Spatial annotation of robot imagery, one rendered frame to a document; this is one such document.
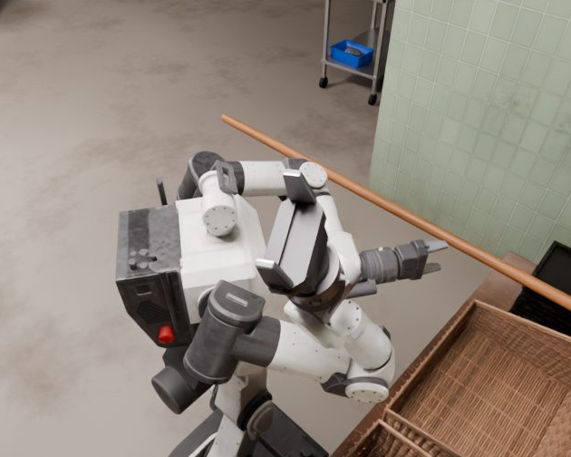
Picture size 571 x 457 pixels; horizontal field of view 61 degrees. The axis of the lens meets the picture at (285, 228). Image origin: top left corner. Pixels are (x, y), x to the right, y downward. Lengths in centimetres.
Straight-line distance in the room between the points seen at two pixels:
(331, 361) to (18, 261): 252
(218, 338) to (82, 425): 165
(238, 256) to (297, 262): 41
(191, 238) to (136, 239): 11
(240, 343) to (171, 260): 22
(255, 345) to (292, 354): 7
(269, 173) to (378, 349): 56
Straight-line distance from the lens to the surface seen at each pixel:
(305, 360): 89
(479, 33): 250
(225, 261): 94
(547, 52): 241
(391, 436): 152
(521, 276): 129
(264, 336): 86
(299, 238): 56
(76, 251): 311
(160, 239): 100
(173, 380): 124
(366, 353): 84
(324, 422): 229
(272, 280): 52
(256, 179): 120
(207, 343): 86
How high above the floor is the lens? 209
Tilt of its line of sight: 44 degrees down
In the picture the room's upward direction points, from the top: straight up
